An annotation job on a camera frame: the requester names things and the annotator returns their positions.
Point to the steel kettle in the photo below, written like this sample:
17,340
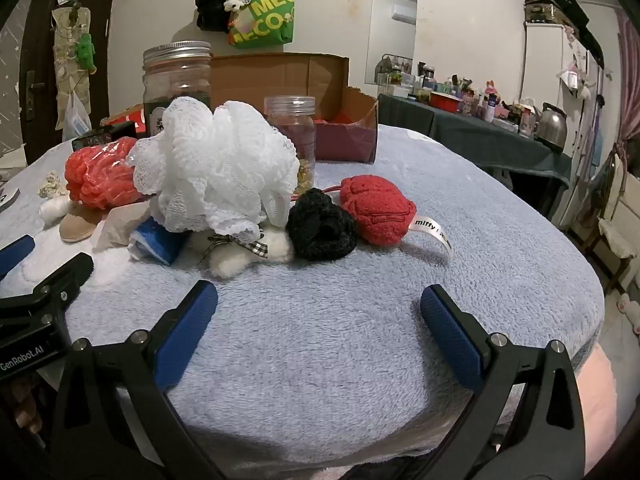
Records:
550,127

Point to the green tote bag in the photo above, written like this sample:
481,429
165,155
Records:
265,15

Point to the row of cosmetic bottles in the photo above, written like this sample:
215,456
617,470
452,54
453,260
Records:
475,100

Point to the beige crochet piece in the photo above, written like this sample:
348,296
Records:
52,185

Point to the tan powder puff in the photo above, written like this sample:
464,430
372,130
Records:
77,227

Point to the dark brown door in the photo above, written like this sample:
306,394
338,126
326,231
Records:
105,20

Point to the red plush ball with ribbon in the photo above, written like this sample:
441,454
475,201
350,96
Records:
380,210

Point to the cardboard box red inside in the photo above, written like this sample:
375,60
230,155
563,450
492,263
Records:
280,75

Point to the white powder puff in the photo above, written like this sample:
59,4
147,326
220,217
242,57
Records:
55,208

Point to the pink curtain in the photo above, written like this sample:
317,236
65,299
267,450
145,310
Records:
629,70

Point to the red mesh bath pouf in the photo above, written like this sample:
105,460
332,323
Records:
95,175

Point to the clear plastic bag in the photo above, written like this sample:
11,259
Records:
75,117

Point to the pink bunny slippers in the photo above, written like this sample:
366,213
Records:
627,310

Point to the pale tissue packet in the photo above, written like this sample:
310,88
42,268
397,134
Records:
117,227

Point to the small clear plastic jar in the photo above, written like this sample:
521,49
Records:
295,130

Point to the wall mirror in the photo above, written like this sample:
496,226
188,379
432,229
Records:
390,40

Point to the green plush toy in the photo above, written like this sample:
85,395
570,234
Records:
86,52

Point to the beige hanging fabric organizer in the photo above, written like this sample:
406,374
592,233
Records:
65,60

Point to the white wardrobe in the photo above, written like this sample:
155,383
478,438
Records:
542,65

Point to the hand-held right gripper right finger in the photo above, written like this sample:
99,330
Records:
450,340

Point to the table with green cloth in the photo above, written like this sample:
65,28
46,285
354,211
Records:
480,140

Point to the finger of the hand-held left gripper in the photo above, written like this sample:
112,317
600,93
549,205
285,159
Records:
15,255
65,275

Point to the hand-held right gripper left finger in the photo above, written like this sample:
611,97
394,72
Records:
185,330

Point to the white plush toy checked bow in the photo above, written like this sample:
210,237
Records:
230,260

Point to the dark case on wardrobe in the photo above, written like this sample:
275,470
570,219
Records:
545,7

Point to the red basin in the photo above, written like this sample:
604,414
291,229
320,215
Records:
444,101

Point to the wooden stool with cloth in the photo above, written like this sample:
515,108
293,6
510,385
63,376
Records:
617,235

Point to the white mesh bath pouf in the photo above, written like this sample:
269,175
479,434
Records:
220,160

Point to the large glass jar metal lid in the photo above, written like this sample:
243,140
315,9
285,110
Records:
175,75

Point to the person's left hand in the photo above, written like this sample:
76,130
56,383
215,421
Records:
22,410

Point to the black knit scrunchie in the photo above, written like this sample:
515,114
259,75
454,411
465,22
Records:
320,225

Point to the blue sponge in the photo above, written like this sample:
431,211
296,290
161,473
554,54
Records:
160,242

